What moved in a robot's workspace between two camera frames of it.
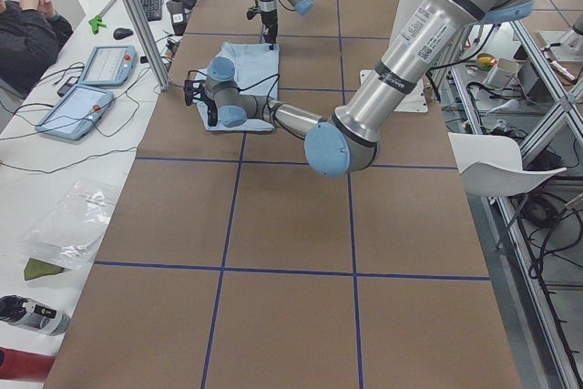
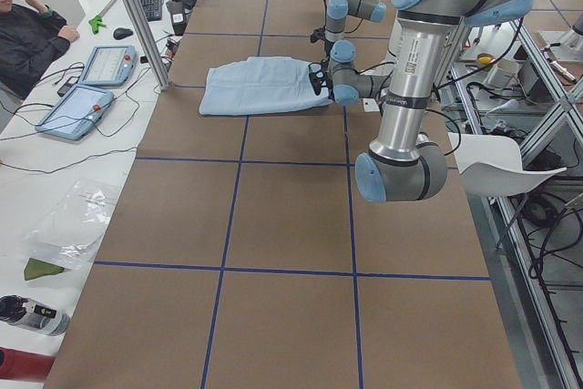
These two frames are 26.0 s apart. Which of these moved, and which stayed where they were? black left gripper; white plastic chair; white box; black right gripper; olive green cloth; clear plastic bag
Moved: black right gripper; black left gripper
Stayed: clear plastic bag; olive green cloth; white plastic chair; white box
